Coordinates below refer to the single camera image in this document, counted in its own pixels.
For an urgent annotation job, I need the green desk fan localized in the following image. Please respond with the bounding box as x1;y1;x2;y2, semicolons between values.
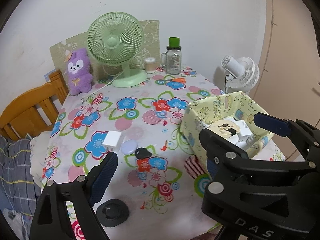
87;11;147;88

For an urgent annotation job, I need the white standing fan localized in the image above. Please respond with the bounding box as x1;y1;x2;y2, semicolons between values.
221;55;260;94

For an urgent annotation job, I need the floral tablecloth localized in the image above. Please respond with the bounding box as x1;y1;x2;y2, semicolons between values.
30;64;286;240

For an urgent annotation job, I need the small black key fob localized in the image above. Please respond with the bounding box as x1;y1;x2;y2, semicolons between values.
135;147;152;159

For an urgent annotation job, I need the black round mount base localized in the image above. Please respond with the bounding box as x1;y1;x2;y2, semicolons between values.
96;199;130;228

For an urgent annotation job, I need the clear cotton swab container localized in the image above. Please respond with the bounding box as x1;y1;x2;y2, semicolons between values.
144;57;157;74

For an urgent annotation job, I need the purple plush toy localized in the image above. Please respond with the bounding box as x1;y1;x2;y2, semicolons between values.
66;48;93;95

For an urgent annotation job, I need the yellow cartoon fabric storage box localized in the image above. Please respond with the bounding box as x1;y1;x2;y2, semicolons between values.
179;90;276;160

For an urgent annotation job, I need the beige cartoon placemat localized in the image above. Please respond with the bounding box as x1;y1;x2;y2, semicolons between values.
49;20;160;82

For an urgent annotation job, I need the glass jar green lid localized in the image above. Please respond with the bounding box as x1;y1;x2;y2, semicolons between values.
160;37;182;75

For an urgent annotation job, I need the small white plug charger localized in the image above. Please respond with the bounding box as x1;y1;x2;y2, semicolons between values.
103;131;124;151

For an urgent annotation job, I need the lavender oval case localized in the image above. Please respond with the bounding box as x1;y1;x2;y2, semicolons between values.
120;139;138;155

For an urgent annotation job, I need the beige wooden door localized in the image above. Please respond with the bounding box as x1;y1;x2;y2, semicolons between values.
249;0;320;160

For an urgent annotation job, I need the white 45W power adapter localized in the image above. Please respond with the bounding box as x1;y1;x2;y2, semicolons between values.
232;120;254;144

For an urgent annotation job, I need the grey plaid bedding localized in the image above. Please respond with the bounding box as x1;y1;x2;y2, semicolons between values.
1;136;41;231

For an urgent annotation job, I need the cream round tape measure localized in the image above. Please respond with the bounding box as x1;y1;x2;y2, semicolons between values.
208;120;238;144

